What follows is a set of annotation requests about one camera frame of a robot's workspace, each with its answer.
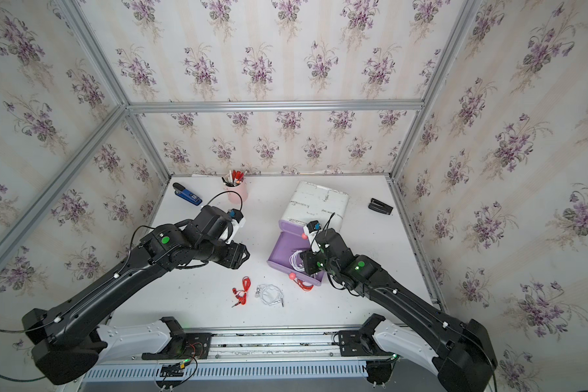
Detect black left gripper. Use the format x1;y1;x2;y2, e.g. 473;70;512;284
194;239;256;269

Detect aluminium front rail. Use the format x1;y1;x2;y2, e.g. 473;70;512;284
96;320;451;367

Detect purple top drawer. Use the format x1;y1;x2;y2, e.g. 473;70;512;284
279;220;309;239

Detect pink pen cup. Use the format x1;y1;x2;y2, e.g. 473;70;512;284
226;181;248;205

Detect purple drawer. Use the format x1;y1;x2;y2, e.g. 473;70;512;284
279;220;309;239
267;231;325;287

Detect black stapler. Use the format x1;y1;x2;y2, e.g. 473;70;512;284
367;198;394;215

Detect white wired earphones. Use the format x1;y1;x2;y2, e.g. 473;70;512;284
289;250;305;273
255;284;284;307

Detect blue stapler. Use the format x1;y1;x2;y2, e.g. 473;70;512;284
172;182;203;206

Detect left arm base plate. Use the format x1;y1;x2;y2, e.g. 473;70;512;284
141;333;212;360

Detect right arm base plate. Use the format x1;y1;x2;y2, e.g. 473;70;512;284
333;330;393;358

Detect white drawer cabinet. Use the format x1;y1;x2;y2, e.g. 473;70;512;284
280;181;350;231

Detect red wired earphones coiled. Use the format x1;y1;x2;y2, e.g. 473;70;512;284
293;278;315;292

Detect red scissors in cup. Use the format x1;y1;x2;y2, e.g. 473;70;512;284
229;170;244;187

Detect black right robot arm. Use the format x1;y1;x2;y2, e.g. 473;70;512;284
301;222;498;391

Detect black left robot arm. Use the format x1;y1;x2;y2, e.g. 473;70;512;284
22;205;250;385

